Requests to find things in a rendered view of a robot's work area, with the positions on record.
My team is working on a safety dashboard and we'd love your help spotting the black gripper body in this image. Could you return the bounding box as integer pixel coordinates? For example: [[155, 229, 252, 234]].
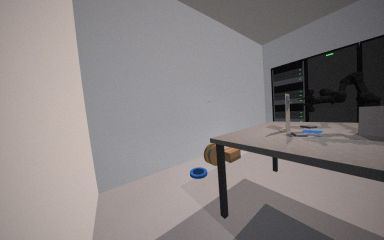
[[307, 89, 324, 112]]

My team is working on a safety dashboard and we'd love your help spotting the beige panel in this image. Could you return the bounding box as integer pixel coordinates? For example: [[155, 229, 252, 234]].
[[279, 93, 291, 132]]

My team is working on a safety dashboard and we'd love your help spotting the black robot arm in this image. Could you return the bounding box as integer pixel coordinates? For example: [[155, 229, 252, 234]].
[[319, 71, 382, 107]]

